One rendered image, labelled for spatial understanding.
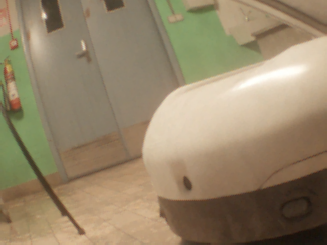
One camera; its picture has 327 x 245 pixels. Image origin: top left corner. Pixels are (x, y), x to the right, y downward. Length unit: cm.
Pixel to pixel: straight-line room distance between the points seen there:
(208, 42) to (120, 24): 87
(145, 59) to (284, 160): 426
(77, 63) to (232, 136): 410
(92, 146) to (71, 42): 97
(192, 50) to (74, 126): 131
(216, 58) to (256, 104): 443
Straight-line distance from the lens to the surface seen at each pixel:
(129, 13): 476
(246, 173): 48
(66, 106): 448
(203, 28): 492
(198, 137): 52
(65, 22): 463
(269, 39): 180
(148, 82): 466
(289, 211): 47
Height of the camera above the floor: 35
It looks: 1 degrees down
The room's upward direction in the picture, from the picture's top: 19 degrees counter-clockwise
